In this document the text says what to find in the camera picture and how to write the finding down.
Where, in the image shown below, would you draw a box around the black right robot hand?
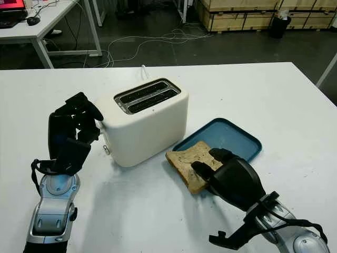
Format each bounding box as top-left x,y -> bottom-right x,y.
191,148 -> 265,211

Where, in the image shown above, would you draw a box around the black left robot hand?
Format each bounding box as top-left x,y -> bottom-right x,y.
47,92 -> 104,161

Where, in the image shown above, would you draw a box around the toasted bread slice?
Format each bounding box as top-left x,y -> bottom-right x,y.
165,141 -> 224,195

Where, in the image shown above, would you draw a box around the white two-slot toaster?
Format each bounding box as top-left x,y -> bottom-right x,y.
95,77 -> 190,168

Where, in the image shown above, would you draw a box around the blue plastic tray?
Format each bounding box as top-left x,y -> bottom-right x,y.
172,118 -> 263,164

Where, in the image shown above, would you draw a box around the white office desk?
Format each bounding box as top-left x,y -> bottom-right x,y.
0,0 -> 103,70

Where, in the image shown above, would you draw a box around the laptop with red screen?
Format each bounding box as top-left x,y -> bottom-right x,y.
0,0 -> 28,21

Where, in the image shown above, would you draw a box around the white neighbouring table leg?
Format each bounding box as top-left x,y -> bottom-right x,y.
315,52 -> 337,89

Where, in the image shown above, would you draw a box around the black trash bin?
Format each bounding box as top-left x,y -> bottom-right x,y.
270,15 -> 292,39

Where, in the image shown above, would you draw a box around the stacked wooden crates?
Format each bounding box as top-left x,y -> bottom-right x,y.
196,0 -> 337,32

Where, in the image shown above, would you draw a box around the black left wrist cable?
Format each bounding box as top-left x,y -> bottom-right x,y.
31,159 -> 53,196

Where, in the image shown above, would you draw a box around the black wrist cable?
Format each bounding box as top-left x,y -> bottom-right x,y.
31,159 -> 53,196
265,200 -> 329,246

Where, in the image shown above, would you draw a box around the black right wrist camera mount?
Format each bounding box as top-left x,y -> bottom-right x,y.
209,191 -> 280,251

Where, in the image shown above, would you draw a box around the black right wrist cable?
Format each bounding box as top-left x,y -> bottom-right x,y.
265,200 -> 329,246

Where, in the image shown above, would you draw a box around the white toaster power cord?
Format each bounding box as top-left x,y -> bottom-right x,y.
140,64 -> 151,80

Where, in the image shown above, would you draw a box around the white cable on floor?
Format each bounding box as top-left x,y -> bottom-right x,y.
105,26 -> 213,68

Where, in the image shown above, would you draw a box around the white metal frame leg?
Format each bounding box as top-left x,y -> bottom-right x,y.
173,0 -> 188,24

